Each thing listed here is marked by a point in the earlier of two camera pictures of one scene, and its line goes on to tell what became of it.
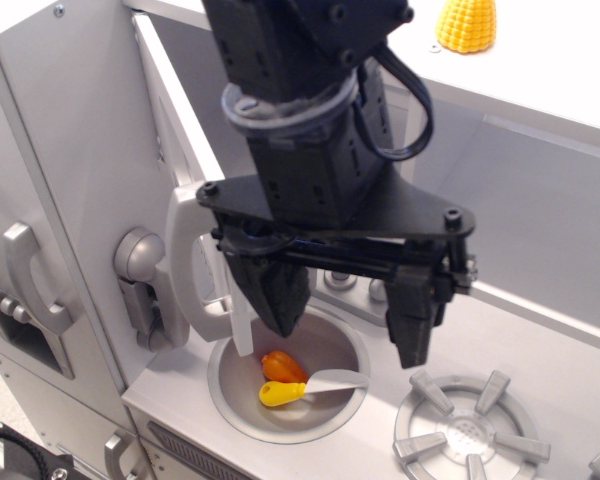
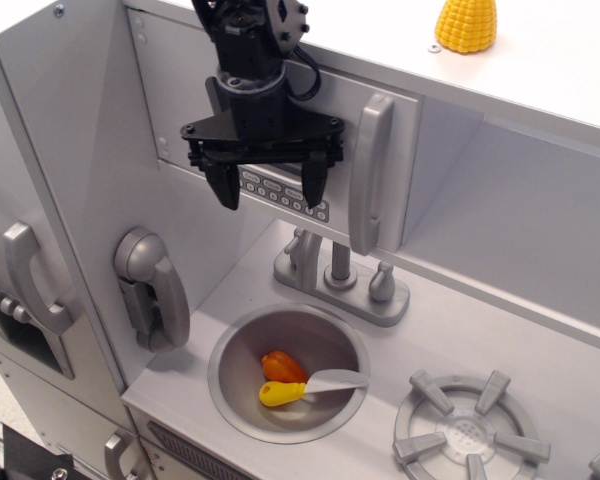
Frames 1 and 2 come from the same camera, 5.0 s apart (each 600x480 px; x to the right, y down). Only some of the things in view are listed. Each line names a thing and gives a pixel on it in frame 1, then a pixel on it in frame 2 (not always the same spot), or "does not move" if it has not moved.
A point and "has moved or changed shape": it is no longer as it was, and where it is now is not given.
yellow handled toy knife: x=277 y=392 does not move
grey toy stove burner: x=452 y=429 does not move
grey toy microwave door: x=200 y=293 has moved or changed shape
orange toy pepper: x=277 y=365 does not move
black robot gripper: x=340 y=201 → x=255 y=122
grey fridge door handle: x=21 y=244 does not move
